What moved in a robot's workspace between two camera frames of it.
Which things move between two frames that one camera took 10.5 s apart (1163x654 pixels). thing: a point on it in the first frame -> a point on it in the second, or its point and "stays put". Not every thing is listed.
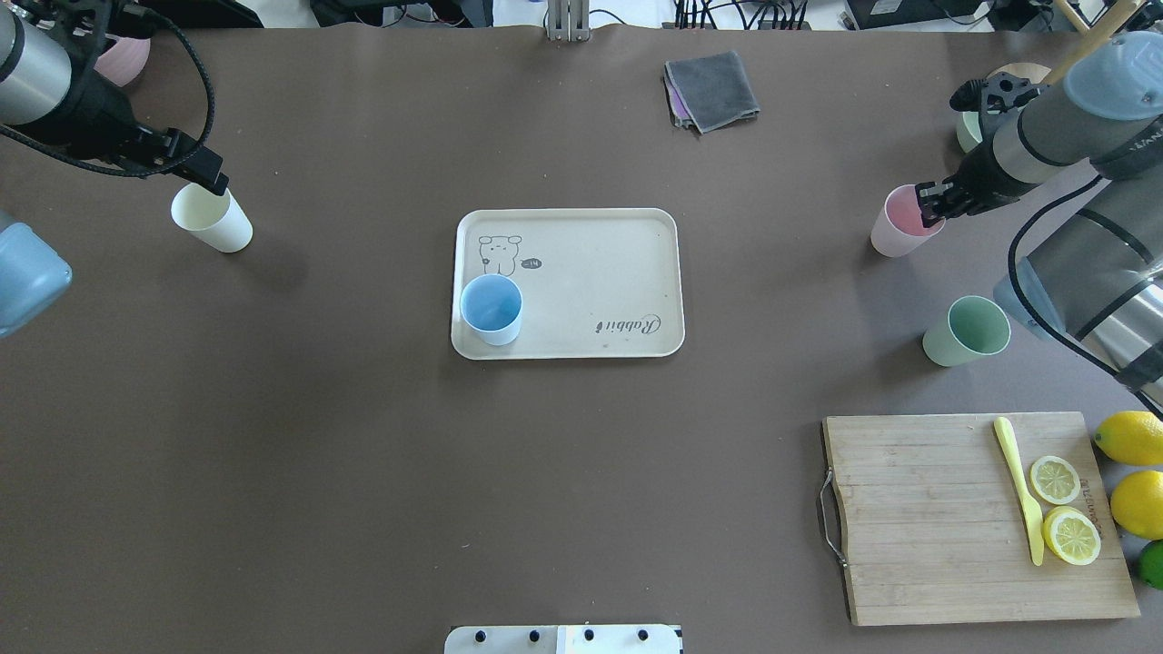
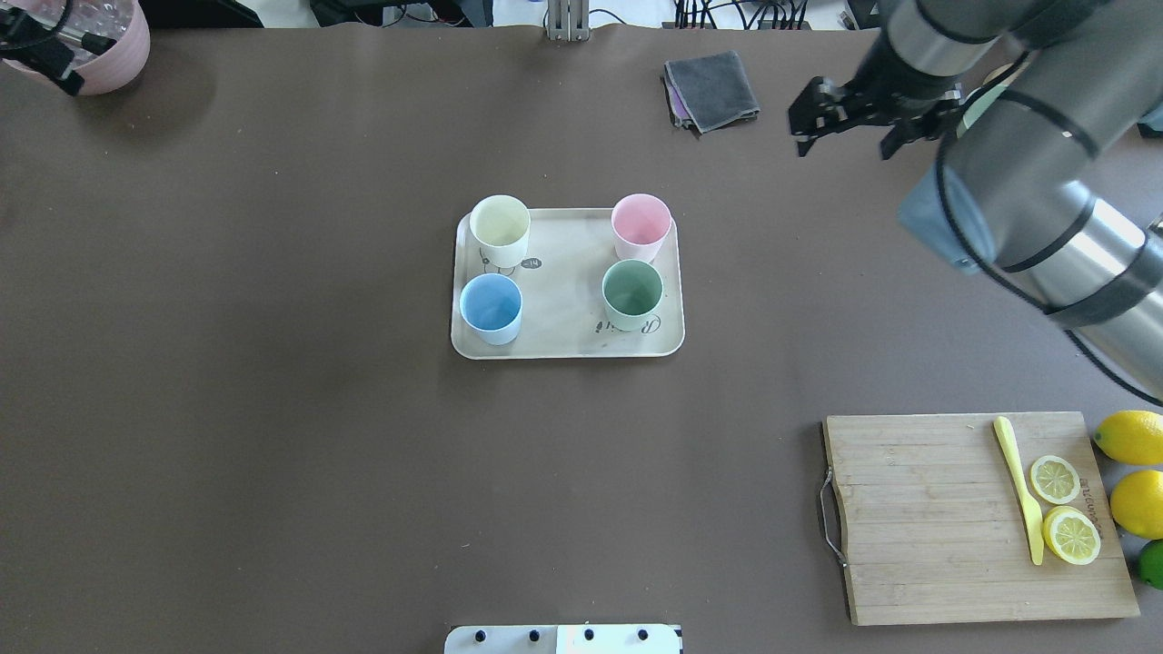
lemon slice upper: x=1055 y=480 stays put
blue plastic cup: x=492 y=304 stays put
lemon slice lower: x=1071 y=535 stays put
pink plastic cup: x=899 y=228 -> x=640 y=223
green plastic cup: x=976 y=328 -> x=631 y=290
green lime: x=1151 y=564 stays put
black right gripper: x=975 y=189 -> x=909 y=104
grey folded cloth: x=714 y=89 stays put
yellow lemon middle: x=1137 y=504 stays put
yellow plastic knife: x=1006 y=440 stays put
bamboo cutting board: x=933 y=530 stays put
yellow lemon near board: x=1132 y=437 stays put
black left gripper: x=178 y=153 -> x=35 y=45
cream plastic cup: x=217 y=219 -> x=501 y=225
